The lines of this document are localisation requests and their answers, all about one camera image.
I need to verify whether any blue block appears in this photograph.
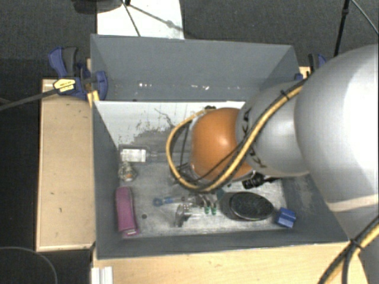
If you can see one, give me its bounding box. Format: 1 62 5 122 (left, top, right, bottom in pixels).
274 206 297 229

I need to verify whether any black oval disc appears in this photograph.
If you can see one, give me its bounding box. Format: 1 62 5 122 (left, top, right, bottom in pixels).
220 191 275 222

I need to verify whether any grey metal bin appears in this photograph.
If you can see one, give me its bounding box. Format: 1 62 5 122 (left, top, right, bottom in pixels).
89 33 349 260

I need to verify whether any purple flat case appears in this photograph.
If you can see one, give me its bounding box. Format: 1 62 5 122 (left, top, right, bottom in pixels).
114 186 140 238

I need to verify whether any pale wood board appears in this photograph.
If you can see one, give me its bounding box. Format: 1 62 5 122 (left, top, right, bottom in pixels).
35 78 97 253

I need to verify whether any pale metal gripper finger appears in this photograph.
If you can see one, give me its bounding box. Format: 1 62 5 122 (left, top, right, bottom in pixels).
173 195 197 205
174 204 194 228

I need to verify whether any small blue tool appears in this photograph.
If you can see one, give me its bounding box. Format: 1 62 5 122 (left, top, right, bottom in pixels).
152 196 178 207

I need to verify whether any black cylinder on white bracket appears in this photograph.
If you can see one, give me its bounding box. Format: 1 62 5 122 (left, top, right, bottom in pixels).
241 171 277 189

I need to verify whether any small clear glass jar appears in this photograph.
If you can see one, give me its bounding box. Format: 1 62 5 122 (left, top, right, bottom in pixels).
118 161 139 183

